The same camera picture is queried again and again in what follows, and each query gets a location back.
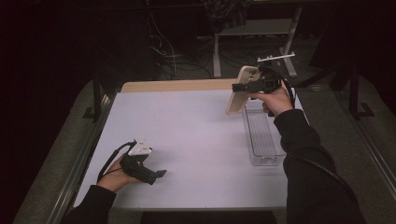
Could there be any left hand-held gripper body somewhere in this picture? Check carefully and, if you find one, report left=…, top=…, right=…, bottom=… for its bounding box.
left=120, top=139, right=159, bottom=186

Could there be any white floor cable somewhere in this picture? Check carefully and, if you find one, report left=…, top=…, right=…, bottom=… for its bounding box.
left=148, top=12, right=178, bottom=77

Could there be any person's left hand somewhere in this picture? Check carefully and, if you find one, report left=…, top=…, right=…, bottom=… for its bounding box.
left=96, top=154, right=142, bottom=193

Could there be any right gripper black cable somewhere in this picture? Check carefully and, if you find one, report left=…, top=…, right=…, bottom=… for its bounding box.
left=274, top=66, right=359, bottom=204

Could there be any clear plastic container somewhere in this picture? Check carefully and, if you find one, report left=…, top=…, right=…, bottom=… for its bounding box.
left=242, top=99, right=287, bottom=167

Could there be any metal floor rail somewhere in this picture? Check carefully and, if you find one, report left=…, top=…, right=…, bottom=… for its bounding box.
left=353, top=118, right=396, bottom=200
left=46, top=92, right=115, bottom=224

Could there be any light wooden board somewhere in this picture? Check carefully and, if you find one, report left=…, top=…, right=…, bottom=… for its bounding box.
left=120, top=77, right=292, bottom=93

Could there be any person's right hand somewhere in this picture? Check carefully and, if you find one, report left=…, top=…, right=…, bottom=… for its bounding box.
left=247, top=86, right=295, bottom=118

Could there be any white metal desk frame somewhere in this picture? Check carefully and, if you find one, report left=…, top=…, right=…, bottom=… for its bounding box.
left=213, top=7, right=304, bottom=78

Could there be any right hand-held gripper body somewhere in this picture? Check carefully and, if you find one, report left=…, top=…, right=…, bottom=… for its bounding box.
left=257, top=51, right=296, bottom=93

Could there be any dark cloth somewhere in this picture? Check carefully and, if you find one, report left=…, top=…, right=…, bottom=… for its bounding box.
left=200, top=0, right=255, bottom=34

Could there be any painted print phone case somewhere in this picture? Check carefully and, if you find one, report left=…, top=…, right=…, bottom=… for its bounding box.
left=225, top=64, right=262, bottom=117

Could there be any black metal stand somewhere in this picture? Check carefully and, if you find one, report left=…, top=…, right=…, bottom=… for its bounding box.
left=82, top=73, right=104, bottom=123
left=348, top=62, right=376, bottom=120

